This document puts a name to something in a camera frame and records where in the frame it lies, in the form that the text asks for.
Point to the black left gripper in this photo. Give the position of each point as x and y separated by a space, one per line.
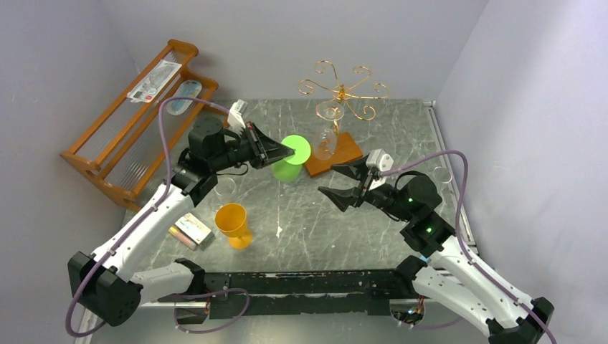
264 149

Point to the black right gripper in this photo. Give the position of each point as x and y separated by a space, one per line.
363 185

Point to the green plastic wine glass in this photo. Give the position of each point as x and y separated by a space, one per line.
288 169

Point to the clear wine glass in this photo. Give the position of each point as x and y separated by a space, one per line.
326 138

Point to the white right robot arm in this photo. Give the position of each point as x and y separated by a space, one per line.
444 268

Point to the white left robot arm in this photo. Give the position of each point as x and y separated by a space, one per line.
107 282

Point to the orange plastic wine glass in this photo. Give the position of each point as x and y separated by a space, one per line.
231 220

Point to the orange wooden shelf rack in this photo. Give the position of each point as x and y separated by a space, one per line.
122 150

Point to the clear glass tumbler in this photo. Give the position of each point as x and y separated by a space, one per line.
225 188

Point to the small clear glass cup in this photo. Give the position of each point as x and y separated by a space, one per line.
442 176

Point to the blue white blister pack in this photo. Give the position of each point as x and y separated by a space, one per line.
185 92

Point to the small printed cardboard box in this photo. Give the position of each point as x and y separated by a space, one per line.
191 232

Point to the white printed package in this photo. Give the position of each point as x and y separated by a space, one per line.
154 81

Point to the gold wire wine glass rack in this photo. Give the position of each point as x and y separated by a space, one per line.
347 149

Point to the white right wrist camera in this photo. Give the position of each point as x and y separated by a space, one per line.
378 161

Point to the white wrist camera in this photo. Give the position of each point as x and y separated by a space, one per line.
235 119
378 161

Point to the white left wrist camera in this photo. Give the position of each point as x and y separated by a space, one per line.
235 119

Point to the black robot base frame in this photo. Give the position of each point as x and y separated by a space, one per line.
369 291

